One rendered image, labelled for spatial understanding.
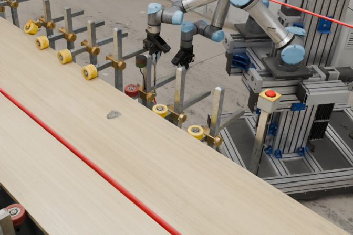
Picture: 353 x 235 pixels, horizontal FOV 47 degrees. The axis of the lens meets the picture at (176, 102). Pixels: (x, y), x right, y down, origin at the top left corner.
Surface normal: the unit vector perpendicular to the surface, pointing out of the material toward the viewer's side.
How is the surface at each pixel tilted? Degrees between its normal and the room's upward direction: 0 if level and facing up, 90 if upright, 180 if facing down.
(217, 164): 0
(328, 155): 0
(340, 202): 0
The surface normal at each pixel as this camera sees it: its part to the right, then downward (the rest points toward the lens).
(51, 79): 0.06, -0.83
